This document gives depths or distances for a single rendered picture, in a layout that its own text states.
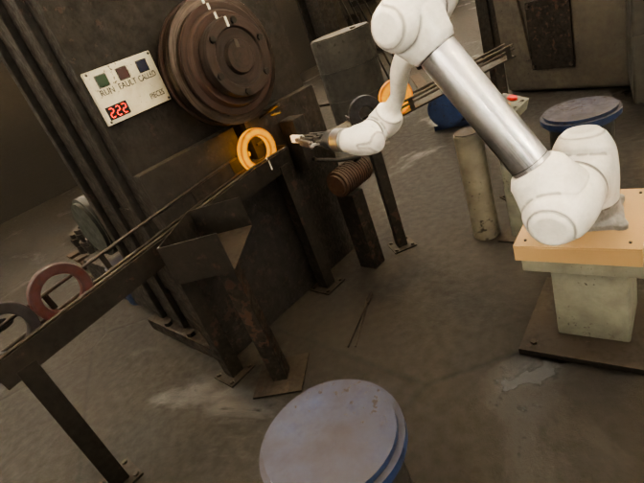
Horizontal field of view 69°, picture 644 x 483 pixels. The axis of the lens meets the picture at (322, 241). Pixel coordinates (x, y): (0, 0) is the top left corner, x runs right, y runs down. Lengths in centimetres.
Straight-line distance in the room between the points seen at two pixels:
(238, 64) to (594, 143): 118
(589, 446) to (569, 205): 64
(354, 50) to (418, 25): 336
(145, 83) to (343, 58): 289
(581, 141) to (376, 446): 92
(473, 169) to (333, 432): 141
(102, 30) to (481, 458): 179
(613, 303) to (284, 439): 104
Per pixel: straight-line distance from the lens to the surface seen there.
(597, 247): 144
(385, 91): 218
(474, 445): 150
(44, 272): 164
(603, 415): 155
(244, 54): 185
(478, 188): 218
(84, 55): 184
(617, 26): 388
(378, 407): 106
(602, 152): 142
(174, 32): 183
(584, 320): 169
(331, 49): 456
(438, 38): 123
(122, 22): 192
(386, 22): 120
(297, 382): 184
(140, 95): 187
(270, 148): 202
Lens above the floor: 120
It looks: 26 degrees down
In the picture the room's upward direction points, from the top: 21 degrees counter-clockwise
